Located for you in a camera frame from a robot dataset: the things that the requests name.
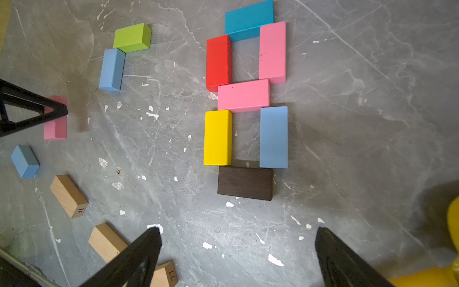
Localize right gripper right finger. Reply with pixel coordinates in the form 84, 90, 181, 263
315, 227, 392, 287

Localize red block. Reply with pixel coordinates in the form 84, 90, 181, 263
206, 35, 233, 93

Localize green block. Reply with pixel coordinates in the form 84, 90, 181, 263
113, 23, 152, 53

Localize light blue block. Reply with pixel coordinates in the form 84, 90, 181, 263
99, 49, 126, 92
11, 145, 40, 179

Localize teal block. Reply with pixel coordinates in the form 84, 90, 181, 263
225, 0, 274, 42

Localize dark brown block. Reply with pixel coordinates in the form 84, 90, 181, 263
217, 166, 274, 201

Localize yellow block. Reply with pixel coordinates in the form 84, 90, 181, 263
203, 110, 233, 166

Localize pink block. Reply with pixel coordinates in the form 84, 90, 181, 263
44, 95, 68, 141
259, 22, 286, 84
218, 80, 270, 113

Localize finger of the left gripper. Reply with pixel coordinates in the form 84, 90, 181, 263
1, 80, 68, 137

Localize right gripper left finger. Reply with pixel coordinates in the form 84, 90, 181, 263
81, 227, 162, 287

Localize wooden block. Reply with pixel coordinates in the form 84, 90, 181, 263
50, 175, 88, 219
150, 261, 179, 287
88, 223, 128, 263

